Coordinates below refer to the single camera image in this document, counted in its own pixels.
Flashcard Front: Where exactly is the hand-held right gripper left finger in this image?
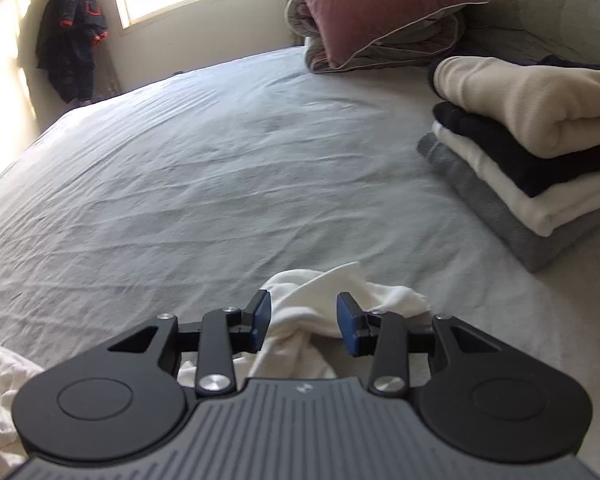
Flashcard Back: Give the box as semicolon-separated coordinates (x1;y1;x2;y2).
107;290;273;396

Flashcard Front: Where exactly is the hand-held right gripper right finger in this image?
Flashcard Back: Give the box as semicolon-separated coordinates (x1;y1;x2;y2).
335;291;496;397

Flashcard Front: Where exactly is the white shirt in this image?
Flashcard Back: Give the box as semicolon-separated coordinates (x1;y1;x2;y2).
0;261;429;461

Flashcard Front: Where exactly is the white folded garment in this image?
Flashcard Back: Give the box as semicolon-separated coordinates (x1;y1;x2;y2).
431;120;600;237

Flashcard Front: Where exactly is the black folded garment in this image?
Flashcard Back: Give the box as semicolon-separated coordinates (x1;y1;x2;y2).
432;101;600;198

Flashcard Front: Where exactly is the folded grey pink quilt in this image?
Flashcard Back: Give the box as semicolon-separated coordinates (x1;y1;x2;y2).
285;0;466;75

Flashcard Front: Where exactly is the pink pillow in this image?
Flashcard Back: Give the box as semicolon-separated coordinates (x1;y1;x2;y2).
298;0;488;71

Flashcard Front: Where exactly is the dark hanging jacket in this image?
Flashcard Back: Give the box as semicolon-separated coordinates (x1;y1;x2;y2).
36;0;108;104

